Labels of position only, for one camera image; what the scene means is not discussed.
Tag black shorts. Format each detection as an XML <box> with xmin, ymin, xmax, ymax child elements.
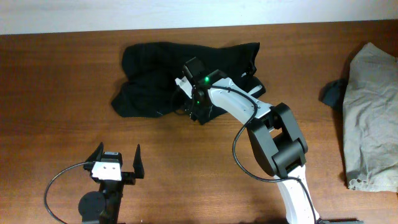
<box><xmin>111</xmin><ymin>42</ymin><xmax>266</xmax><ymax>118</ymax></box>

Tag grey crumpled garment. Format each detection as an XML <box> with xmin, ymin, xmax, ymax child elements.
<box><xmin>343</xmin><ymin>43</ymin><xmax>397</xmax><ymax>192</ymax></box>

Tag dark blue cloth piece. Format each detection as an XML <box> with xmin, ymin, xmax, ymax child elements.
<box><xmin>319</xmin><ymin>78</ymin><xmax>348</xmax><ymax>113</ymax></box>

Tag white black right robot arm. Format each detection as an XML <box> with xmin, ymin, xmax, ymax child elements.
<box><xmin>175</xmin><ymin>57</ymin><xmax>321</xmax><ymax>224</ymax></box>

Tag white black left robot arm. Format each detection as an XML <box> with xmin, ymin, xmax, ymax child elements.
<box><xmin>78</xmin><ymin>142</ymin><xmax>144</xmax><ymax>224</ymax></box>

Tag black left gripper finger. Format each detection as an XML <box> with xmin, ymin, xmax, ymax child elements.
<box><xmin>133</xmin><ymin>144</ymin><xmax>145</xmax><ymax>179</ymax></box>
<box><xmin>86</xmin><ymin>142</ymin><xmax>104</xmax><ymax>162</ymax></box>

